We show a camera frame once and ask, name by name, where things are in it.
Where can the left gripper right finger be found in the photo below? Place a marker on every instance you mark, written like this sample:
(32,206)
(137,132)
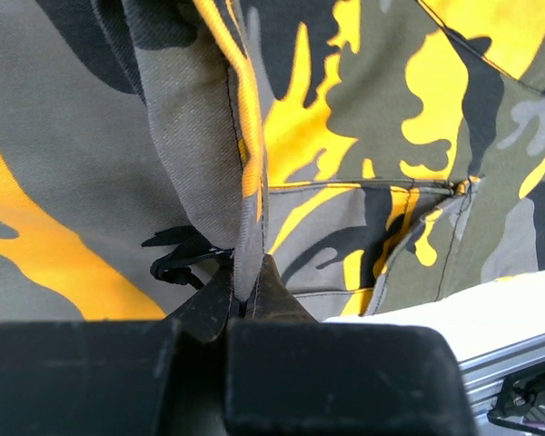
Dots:
(287,374)

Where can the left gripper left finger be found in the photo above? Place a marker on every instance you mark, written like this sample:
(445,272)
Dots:
(117,378)

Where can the yellow green camouflage trousers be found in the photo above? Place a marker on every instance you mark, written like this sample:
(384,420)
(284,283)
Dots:
(386,154)

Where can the aluminium rail frame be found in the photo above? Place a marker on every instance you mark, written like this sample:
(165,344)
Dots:
(506,388)

